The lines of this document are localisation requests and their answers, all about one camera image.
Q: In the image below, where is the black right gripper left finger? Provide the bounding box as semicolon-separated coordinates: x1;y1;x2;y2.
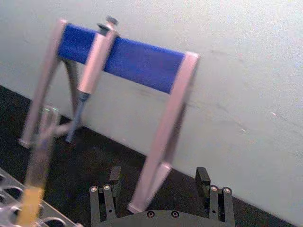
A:
89;166;123;226

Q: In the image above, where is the blue and silver stand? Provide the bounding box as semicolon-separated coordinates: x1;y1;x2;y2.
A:
18;18;201;214

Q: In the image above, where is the clear tube with yellow liquid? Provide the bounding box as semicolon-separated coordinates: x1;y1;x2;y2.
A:
16;106;60;227

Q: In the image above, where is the silver pipette with dark tip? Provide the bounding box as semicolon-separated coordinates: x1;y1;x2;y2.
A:
65;15;120;143

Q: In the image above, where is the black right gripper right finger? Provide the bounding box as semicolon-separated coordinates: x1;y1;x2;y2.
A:
195;166;235;225

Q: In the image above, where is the black table cloth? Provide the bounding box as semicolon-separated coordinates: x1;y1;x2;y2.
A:
0;84;295;227

